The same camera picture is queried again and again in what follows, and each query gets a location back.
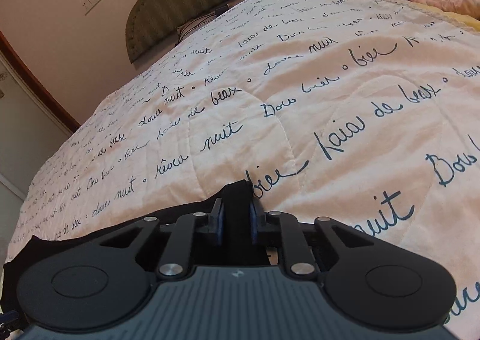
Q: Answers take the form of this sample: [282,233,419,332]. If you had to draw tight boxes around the patterned pillow at headboard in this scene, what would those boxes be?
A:
[176,12,217,43]

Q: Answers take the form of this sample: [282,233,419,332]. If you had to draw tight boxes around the white wall socket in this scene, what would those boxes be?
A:
[81,0,102,15]

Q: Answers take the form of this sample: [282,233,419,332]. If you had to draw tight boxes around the glass floral wardrobe door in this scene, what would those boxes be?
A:
[0,58,71,242]

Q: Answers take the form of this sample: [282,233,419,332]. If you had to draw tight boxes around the white script-print bedspread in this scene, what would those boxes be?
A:
[6,0,480,329]

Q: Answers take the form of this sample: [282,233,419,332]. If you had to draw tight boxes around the brown wooden wardrobe frame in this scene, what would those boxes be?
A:
[1,34,80,133]

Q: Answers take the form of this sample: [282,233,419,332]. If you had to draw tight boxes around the black pants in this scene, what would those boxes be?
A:
[1,180,269,311]

